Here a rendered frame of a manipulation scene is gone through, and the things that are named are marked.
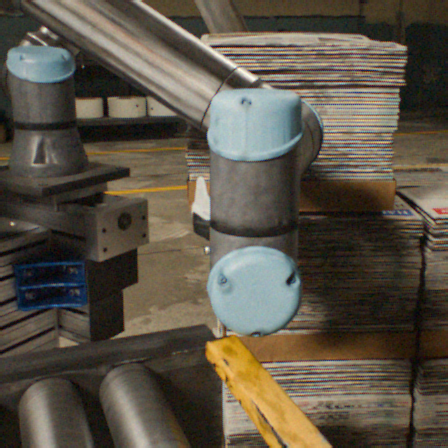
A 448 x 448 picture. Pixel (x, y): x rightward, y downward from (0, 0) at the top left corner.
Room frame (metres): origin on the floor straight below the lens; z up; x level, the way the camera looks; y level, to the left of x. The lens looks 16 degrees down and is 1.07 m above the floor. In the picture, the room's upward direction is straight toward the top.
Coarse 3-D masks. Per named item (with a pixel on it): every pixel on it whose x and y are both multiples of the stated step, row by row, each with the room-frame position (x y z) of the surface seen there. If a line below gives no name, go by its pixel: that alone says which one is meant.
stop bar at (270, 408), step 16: (208, 352) 0.49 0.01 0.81; (224, 352) 0.47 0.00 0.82; (240, 352) 0.47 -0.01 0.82; (224, 368) 0.45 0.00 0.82; (240, 368) 0.45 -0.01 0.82; (256, 368) 0.45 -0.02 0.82; (240, 384) 0.42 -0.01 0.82; (256, 384) 0.42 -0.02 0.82; (272, 384) 0.42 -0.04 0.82; (240, 400) 0.42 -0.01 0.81; (256, 400) 0.40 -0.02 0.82; (272, 400) 0.40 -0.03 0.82; (288, 400) 0.40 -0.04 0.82; (256, 416) 0.39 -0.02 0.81; (272, 416) 0.38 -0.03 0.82; (288, 416) 0.38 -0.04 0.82; (304, 416) 0.38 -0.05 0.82; (272, 432) 0.37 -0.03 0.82; (288, 432) 0.36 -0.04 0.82; (304, 432) 0.36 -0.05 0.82; (320, 432) 0.36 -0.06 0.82
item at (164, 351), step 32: (64, 352) 0.51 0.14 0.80; (96, 352) 0.51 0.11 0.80; (128, 352) 0.51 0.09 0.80; (160, 352) 0.51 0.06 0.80; (192, 352) 0.52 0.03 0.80; (0, 384) 0.46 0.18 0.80; (32, 384) 0.47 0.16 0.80; (96, 384) 0.48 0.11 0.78; (160, 384) 0.50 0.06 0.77; (192, 384) 0.51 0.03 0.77; (0, 416) 0.46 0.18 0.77; (96, 416) 0.48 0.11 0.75; (192, 416) 0.51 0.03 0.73
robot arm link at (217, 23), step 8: (200, 0) 1.37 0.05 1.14; (208, 0) 1.36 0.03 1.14; (216, 0) 1.36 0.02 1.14; (224, 0) 1.36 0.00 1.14; (232, 0) 1.38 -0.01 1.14; (200, 8) 1.38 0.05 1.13; (208, 8) 1.36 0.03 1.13; (216, 8) 1.36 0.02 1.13; (224, 8) 1.36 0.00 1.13; (232, 8) 1.37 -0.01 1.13; (208, 16) 1.37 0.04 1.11; (216, 16) 1.36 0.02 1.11; (224, 16) 1.37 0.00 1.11; (232, 16) 1.37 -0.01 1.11; (240, 16) 1.39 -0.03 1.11; (208, 24) 1.39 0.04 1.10; (216, 24) 1.37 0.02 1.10; (224, 24) 1.37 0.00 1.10; (232, 24) 1.37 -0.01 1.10; (240, 24) 1.38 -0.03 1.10; (216, 32) 1.38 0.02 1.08; (224, 32) 1.37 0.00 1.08; (232, 32) 1.37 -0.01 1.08; (240, 32) 1.38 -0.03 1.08; (248, 32) 1.40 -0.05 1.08
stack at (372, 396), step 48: (432, 192) 1.00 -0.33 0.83; (336, 240) 0.86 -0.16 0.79; (384, 240) 0.86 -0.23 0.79; (432, 240) 0.87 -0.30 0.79; (336, 288) 0.86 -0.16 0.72; (384, 288) 0.86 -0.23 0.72; (432, 288) 0.87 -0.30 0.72; (240, 336) 0.85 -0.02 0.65; (288, 384) 0.86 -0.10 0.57; (336, 384) 0.86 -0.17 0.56; (384, 384) 0.86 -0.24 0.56; (432, 384) 0.86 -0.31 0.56; (240, 432) 0.85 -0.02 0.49; (336, 432) 0.86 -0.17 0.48; (384, 432) 0.86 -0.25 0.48; (432, 432) 0.87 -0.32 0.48
